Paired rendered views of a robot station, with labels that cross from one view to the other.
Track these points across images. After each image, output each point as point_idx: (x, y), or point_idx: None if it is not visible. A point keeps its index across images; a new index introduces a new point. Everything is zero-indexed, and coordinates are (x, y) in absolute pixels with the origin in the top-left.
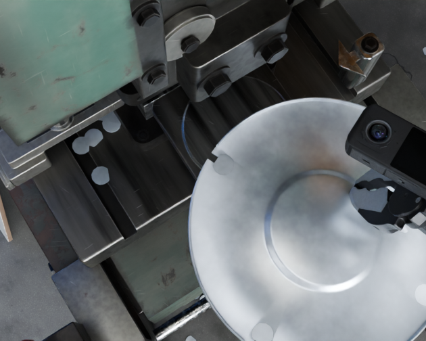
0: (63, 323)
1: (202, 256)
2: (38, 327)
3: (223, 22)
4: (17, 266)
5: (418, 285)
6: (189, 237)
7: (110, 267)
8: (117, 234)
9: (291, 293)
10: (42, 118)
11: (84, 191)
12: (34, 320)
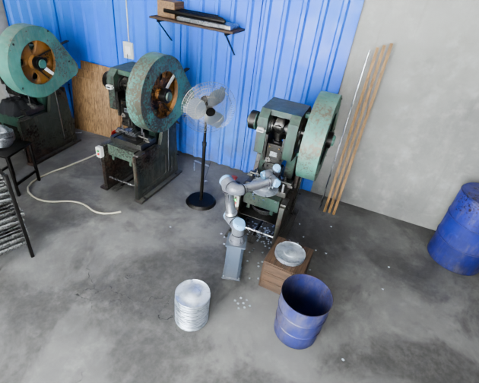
0: (228, 224)
1: (254, 180)
2: (225, 222)
3: (271, 162)
4: None
5: (265, 194)
6: (255, 178)
7: (243, 207)
8: (250, 182)
9: None
10: (255, 150)
11: (252, 178)
12: (226, 221)
